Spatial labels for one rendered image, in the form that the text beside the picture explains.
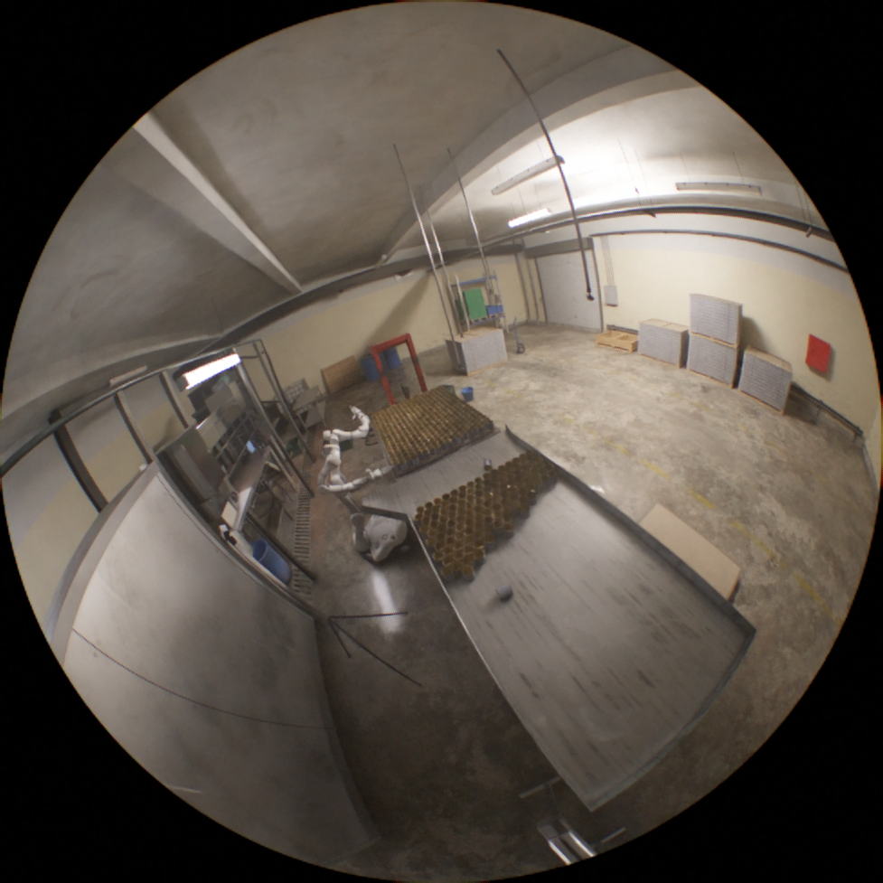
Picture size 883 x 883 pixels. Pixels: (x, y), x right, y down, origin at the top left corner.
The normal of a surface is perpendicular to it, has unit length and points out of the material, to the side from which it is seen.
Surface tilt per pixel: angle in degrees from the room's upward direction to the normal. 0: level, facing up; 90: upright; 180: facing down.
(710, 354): 88
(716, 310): 92
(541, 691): 0
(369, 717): 0
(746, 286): 90
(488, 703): 0
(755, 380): 88
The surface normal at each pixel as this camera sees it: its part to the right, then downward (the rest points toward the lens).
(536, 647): -0.25, -0.81
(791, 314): -0.89, 0.41
